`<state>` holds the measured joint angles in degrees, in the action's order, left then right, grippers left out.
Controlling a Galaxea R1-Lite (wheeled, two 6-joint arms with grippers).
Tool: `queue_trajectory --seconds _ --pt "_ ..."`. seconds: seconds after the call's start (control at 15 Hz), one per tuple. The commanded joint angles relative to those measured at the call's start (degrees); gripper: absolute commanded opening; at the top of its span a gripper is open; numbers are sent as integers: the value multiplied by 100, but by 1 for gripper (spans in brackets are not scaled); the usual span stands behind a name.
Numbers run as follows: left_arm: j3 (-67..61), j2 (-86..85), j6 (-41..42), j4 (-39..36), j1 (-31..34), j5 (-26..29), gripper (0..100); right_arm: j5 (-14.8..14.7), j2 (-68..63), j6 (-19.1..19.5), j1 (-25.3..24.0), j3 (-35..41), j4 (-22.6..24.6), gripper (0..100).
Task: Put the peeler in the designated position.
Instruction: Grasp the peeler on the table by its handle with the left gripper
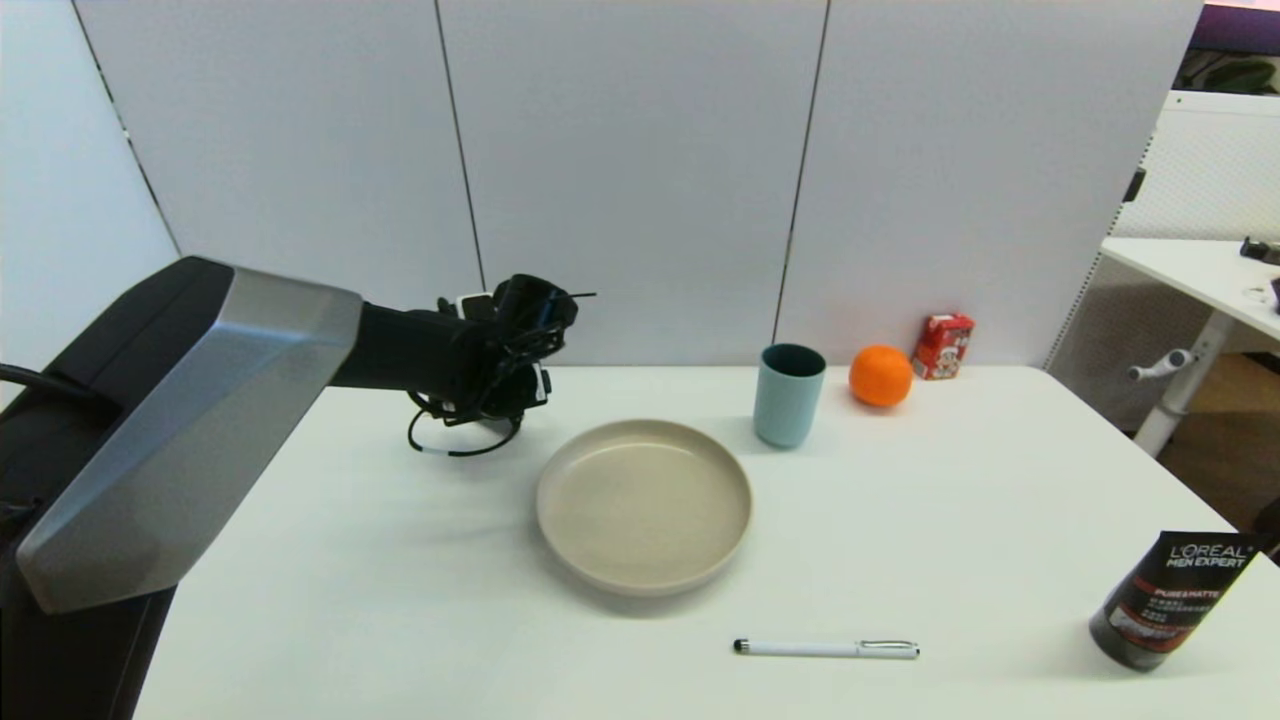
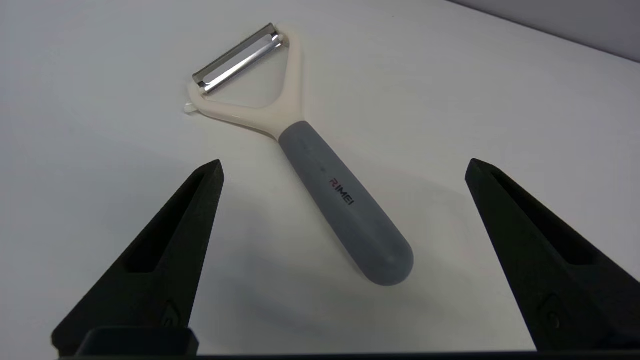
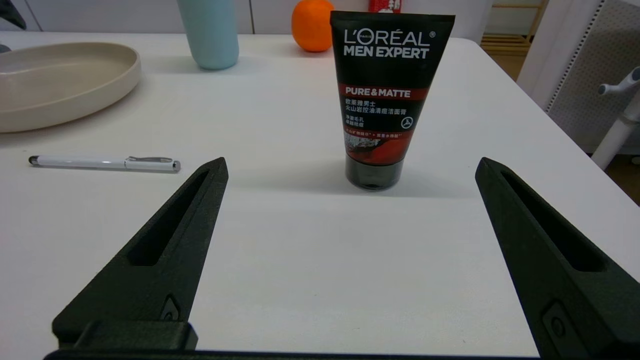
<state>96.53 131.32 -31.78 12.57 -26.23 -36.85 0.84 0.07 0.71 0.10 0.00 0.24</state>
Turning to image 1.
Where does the beige round plate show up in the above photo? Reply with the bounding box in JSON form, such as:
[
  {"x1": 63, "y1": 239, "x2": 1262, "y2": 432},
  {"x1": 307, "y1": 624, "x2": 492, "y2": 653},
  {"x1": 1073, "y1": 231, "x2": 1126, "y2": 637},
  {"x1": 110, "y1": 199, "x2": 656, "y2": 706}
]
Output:
[{"x1": 536, "y1": 419, "x2": 753, "y2": 597}]

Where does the light blue cup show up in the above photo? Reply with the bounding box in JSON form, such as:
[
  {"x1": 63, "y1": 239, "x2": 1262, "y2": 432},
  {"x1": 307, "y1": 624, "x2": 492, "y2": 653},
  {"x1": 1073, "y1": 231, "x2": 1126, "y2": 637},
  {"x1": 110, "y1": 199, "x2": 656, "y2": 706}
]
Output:
[{"x1": 754, "y1": 344, "x2": 827, "y2": 450}]

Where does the orange fruit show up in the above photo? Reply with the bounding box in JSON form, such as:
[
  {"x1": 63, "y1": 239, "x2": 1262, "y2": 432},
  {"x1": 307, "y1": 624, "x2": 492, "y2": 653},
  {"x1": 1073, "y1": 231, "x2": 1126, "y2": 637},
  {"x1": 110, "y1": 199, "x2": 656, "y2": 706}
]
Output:
[{"x1": 849, "y1": 344, "x2": 914, "y2": 408}]

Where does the white pen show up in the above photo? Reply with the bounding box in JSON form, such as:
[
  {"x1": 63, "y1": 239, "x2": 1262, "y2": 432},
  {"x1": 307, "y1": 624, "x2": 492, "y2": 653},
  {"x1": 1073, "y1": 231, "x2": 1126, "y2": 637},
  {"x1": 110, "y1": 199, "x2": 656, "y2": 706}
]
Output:
[{"x1": 733, "y1": 638, "x2": 921, "y2": 660}]

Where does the red drink carton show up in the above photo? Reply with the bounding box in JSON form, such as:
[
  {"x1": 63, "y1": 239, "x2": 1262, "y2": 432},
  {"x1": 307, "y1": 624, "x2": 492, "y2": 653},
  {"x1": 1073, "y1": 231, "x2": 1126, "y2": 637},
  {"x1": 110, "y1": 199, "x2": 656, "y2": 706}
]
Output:
[{"x1": 911, "y1": 313, "x2": 975, "y2": 381}]

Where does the black cosmetic tube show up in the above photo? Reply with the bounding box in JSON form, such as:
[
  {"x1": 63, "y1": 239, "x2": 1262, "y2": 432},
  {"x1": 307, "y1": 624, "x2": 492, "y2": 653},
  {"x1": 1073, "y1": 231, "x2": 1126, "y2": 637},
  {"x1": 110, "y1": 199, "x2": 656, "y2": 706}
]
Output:
[{"x1": 1089, "y1": 530, "x2": 1271, "y2": 672}]

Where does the white background desk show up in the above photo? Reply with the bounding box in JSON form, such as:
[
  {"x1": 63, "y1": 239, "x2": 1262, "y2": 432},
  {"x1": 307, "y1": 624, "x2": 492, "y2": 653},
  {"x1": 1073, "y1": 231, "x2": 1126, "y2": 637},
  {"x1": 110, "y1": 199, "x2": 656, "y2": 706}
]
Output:
[{"x1": 1100, "y1": 237, "x2": 1280, "y2": 459}]

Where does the white pegboard partition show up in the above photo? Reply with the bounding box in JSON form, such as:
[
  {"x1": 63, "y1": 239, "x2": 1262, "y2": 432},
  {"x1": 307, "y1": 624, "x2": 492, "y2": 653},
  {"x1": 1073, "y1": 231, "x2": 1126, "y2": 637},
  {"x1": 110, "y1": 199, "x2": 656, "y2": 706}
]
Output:
[{"x1": 1045, "y1": 90, "x2": 1280, "y2": 401}]

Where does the green plant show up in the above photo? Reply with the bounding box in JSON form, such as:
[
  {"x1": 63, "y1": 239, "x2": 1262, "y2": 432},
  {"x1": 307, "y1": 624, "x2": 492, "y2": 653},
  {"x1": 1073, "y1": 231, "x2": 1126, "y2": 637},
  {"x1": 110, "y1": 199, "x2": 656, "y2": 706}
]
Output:
[{"x1": 1178, "y1": 55, "x2": 1280, "y2": 97}]

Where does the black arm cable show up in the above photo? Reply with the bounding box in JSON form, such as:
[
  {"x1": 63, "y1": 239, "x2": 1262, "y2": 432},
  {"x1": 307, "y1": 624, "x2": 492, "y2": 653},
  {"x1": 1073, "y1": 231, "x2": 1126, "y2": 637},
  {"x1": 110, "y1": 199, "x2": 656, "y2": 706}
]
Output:
[{"x1": 406, "y1": 388, "x2": 524, "y2": 459}]

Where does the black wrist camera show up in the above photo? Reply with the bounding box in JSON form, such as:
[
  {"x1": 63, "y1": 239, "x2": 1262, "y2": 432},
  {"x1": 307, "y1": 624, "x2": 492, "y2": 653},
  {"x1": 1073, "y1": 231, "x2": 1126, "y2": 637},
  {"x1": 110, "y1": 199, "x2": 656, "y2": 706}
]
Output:
[{"x1": 494, "y1": 274, "x2": 581, "y2": 339}]

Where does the grey desk crank handle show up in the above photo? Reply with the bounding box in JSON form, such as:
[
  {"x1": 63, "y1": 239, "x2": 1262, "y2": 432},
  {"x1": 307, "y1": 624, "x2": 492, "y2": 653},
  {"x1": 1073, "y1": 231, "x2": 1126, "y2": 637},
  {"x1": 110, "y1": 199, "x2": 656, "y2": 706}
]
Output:
[{"x1": 1128, "y1": 349, "x2": 1196, "y2": 384}]

